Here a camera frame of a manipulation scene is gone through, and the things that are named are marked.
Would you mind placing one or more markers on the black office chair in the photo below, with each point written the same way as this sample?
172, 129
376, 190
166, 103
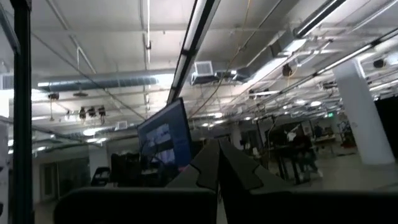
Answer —
101, 176

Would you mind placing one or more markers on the white building column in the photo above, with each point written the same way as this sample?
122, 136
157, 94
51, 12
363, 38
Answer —
363, 118

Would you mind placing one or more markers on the green exit sign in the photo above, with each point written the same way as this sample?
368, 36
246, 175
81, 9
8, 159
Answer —
330, 114

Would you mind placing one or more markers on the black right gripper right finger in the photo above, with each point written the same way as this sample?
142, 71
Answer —
239, 177

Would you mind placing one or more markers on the person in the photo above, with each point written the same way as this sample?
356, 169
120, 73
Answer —
306, 152

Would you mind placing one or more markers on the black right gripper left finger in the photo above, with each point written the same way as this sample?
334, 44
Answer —
192, 180

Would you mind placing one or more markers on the long ceiling light fixture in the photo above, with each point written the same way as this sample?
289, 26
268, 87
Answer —
194, 40

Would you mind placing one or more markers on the white ceiling air vent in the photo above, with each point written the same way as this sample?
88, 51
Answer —
203, 70

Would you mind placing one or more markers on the silver ceiling duct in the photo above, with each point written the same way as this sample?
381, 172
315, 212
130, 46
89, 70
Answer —
99, 81

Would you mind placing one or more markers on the blue screen monitor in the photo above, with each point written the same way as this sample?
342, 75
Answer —
168, 133

